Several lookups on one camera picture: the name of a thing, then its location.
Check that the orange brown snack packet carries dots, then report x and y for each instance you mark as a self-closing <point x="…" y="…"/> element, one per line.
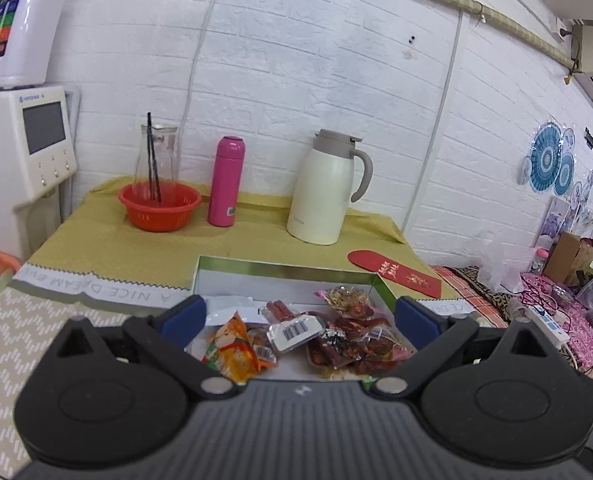
<point x="350" y="302"/>

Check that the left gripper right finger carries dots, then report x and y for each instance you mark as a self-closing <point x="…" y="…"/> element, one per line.
<point x="437" y="341"/>

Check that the glass carafe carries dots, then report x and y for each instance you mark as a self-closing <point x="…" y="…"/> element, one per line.
<point x="165" y="142"/>

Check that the red envelope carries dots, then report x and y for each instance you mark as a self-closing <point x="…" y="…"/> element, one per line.
<point x="396" y="272"/>

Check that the white water purifier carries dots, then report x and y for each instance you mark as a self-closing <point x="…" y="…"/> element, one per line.
<point x="16" y="20"/>

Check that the orange bun snack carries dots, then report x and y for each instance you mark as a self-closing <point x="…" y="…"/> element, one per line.
<point x="262" y="348"/>

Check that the dark brown snack bag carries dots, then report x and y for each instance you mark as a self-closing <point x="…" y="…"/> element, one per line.
<point x="364" y="347"/>

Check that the cream thermos jug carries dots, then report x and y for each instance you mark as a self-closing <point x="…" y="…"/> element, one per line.
<point x="334" y="174"/>

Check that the pink thermos bottle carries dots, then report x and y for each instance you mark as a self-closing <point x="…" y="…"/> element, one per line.
<point x="227" y="174"/>

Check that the blue round wall decoration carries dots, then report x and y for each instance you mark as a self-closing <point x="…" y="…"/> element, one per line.
<point x="550" y="162"/>

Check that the green cardboard box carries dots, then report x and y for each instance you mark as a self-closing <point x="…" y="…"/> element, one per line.
<point x="296" y="287"/>

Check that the white power strip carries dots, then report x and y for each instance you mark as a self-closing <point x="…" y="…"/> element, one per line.
<point x="548" y="325"/>

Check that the brown cardboard box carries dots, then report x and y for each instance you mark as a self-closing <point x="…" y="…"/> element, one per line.
<point x="572" y="254"/>

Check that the black stirring stick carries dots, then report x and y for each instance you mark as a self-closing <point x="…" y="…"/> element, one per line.
<point x="154" y="180"/>

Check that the red sausage stick pack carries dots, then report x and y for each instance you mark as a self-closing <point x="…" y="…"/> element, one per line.
<point x="278" y="312"/>

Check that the white water dispenser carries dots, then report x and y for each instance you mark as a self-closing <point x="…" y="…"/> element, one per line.
<point x="36" y="157"/>

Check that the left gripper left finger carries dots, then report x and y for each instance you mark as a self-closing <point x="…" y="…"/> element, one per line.
<point x="162" y="340"/>

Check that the red plastic basket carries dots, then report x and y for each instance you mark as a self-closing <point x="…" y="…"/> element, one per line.
<point x="169" y="213"/>

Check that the orange chips snack bag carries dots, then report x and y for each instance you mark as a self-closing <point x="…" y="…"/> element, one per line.
<point x="231" y="353"/>

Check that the white silver snack pouch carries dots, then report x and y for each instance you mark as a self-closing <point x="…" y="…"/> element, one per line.
<point x="220" y="310"/>

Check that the clear barcode snack packet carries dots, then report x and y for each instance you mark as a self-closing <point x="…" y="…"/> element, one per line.
<point x="288" y="335"/>

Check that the yellow green tablecloth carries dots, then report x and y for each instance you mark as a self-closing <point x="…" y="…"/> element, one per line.
<point x="98" y="240"/>

